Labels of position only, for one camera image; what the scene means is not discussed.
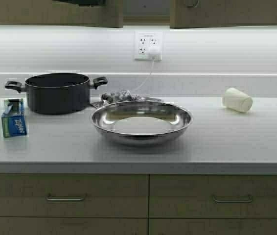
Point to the cabinet door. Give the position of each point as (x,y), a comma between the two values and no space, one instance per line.
(72,226)
(220,13)
(213,226)
(95,13)

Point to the right wooden drawer front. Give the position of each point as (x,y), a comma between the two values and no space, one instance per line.
(213,196)

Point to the white wall outlet plate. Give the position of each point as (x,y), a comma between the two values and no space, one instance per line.
(148,46)

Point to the left wooden drawer front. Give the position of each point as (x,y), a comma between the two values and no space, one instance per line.
(73,195)

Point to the wooden drawer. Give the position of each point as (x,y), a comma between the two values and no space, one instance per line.
(73,195)
(213,196)

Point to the black cooking pot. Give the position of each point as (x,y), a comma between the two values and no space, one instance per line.
(57,93)

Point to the left upper cabinet door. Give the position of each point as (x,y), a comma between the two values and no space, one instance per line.
(95,13)

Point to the blue Ziploc bag box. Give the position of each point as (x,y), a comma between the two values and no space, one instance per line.
(13,120)

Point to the left lower cabinet door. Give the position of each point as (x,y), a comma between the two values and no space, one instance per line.
(72,226)

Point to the white paper cup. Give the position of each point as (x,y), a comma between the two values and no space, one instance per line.
(237,100)

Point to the large stainless steel pan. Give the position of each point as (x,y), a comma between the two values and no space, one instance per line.
(141,123)

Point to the grey patterned dish cloth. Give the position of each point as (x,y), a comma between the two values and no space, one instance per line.
(121,96)

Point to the right upper cabinet door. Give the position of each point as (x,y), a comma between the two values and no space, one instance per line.
(220,13)

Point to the right lower cabinet door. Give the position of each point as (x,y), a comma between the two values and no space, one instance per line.
(213,226)

